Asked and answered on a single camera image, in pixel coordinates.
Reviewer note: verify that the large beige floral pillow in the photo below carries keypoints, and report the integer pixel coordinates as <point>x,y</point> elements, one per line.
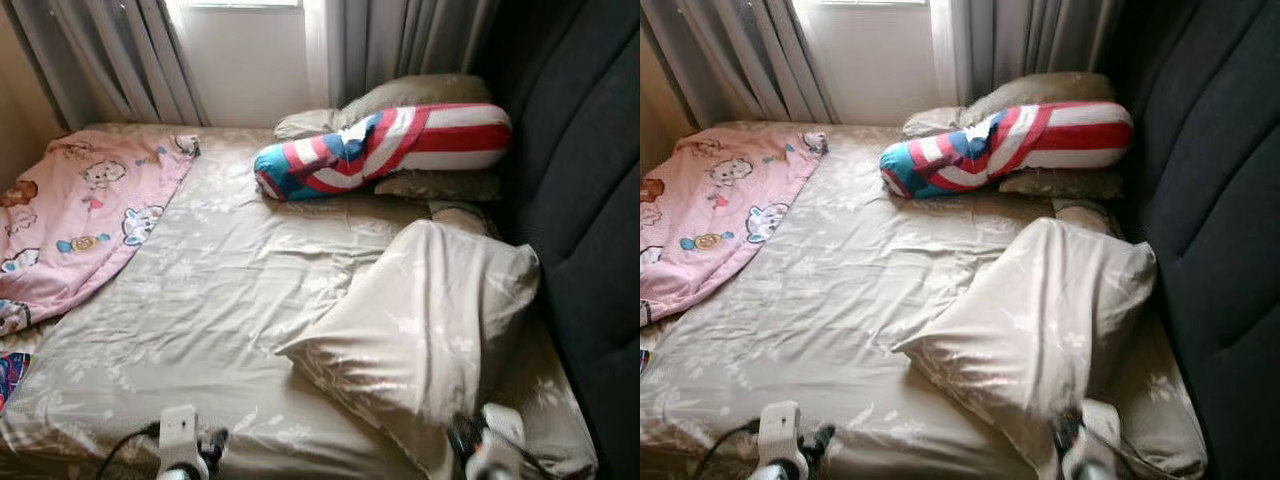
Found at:
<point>1040,330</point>
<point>420,330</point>

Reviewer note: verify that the colourful comic book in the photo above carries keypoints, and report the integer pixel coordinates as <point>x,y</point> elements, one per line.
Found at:
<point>12,380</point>
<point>644,360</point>

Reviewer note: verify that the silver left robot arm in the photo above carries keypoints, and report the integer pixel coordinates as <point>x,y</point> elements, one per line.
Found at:
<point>775,473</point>
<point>180,474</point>

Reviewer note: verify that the bed with beige floral sheet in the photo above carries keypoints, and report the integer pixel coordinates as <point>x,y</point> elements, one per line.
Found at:
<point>220,300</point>
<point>850,300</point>

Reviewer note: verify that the small beige rolled pillow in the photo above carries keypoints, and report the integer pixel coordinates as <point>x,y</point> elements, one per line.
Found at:
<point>462,215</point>
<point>1085,212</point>

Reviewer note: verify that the pink cartoon print blanket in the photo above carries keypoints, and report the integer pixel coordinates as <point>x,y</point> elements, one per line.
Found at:
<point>70,220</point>
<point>710,210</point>

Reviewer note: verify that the black padded headboard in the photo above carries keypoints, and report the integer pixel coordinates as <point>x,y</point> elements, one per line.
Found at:
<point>1220,200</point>
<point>590,200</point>

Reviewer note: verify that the red white blue striped bolster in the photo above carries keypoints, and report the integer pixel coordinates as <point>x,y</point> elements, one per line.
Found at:
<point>1030,142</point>
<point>400,145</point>

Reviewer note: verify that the grey-beige plain pillow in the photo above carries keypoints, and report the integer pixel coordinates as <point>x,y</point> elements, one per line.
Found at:
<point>420,92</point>
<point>1045,88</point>

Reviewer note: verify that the grey curtain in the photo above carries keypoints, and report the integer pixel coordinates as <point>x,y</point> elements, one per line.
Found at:
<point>410,40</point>
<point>740,50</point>
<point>110,50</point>
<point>1030,40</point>

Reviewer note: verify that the bright window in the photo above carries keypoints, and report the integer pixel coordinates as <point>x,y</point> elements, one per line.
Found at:
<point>870,2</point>
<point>240,3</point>

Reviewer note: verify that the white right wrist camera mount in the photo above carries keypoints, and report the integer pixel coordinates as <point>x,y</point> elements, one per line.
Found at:
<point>500,440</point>
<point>1098,435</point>

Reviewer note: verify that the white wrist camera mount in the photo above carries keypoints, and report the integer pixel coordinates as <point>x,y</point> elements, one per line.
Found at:
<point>778,428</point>
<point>500,440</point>
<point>1098,435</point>
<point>178,430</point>

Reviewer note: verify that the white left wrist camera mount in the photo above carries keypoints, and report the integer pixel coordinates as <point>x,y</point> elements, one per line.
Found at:
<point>778,428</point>
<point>178,430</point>

